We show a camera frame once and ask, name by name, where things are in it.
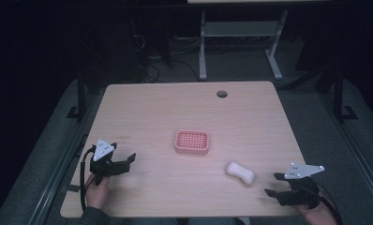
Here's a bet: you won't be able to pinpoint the person's right hand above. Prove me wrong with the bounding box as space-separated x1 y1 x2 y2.
296 200 339 225

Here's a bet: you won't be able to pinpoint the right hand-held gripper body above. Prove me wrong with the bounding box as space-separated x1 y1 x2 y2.
277 161 326 210

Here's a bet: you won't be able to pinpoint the aluminium rail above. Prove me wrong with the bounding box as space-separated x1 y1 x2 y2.
26 90 106 225
317 90 373 217

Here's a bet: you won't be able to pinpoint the person's left hand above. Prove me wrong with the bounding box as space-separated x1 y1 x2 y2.
84 173 111 210

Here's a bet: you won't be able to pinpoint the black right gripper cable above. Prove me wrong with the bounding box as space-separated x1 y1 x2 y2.
315 182 344 225

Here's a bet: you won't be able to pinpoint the cables on floor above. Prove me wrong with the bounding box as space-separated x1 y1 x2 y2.
129 31 204 83

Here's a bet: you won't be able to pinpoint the pink soap dish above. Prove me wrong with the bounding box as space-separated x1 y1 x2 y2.
174 128 211 156

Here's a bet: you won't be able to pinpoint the black metal stand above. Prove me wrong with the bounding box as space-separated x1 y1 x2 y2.
333 67 360 124
66 67 88 124

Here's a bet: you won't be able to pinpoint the white metal table frame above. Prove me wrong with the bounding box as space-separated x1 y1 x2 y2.
198 8 290 82

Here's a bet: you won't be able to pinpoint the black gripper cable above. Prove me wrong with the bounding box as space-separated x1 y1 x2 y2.
315 182 344 225
79 145 97 213

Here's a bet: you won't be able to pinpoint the white soap bar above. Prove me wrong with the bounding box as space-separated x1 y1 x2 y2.
225 160 257 186

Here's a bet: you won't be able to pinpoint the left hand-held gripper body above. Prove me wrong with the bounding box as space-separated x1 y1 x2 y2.
88 138 132 186

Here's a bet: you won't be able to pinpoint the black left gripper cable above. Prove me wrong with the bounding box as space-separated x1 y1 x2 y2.
79 145 97 213

